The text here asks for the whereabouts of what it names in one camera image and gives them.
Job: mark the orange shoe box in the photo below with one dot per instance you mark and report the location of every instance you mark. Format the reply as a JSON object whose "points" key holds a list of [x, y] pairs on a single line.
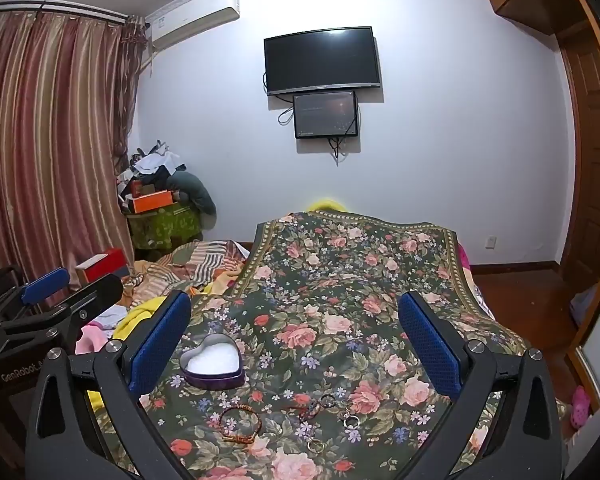
{"points": [[150, 202]]}

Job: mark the striped red curtain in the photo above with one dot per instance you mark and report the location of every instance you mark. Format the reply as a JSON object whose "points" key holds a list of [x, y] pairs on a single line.
{"points": [[68, 88]]}

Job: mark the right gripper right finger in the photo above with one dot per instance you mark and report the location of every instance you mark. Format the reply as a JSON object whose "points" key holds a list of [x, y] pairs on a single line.
{"points": [[524, 439]]}

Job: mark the floral green bedspread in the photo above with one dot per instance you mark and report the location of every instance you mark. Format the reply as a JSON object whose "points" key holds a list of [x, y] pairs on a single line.
{"points": [[333, 388]]}

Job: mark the pink toy on floor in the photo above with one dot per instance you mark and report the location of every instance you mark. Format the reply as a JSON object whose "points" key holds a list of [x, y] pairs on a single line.
{"points": [[580, 408]]}

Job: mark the black wall television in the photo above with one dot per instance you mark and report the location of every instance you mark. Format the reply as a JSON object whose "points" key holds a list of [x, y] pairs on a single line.
{"points": [[344, 57]]}

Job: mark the white wall socket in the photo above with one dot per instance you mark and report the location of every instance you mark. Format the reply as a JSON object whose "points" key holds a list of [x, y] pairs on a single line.
{"points": [[490, 242]]}

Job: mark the brown wooden door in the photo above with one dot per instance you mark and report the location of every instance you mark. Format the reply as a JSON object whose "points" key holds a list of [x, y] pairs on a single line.
{"points": [[580, 265]]}

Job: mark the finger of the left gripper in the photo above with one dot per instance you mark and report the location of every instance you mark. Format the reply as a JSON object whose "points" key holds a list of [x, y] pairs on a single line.
{"points": [[87, 299], [37, 291]]}

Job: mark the small black wall monitor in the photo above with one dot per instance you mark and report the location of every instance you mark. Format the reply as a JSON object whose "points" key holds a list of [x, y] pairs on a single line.
{"points": [[325, 115]]}

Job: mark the white air conditioner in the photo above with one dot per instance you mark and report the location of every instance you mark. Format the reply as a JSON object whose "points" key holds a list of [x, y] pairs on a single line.
{"points": [[185, 19]]}

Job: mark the green patterned box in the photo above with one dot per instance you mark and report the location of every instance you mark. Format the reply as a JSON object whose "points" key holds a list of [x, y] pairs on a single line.
{"points": [[164, 228]]}

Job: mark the striped patchwork quilt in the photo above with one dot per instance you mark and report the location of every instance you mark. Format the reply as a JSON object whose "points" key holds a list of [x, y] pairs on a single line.
{"points": [[197, 268]]}

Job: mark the purple heart-shaped tin box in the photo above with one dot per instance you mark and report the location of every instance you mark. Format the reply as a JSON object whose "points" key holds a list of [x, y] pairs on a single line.
{"points": [[214, 364]]}

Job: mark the yellow fleece blanket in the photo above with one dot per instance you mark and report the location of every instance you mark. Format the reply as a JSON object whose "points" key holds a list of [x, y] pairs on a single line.
{"points": [[136, 315]]}

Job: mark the red and white box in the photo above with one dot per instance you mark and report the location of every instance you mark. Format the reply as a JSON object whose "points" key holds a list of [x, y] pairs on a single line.
{"points": [[110, 261]]}

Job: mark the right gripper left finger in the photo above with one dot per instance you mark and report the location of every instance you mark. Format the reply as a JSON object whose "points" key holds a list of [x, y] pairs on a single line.
{"points": [[87, 421]]}

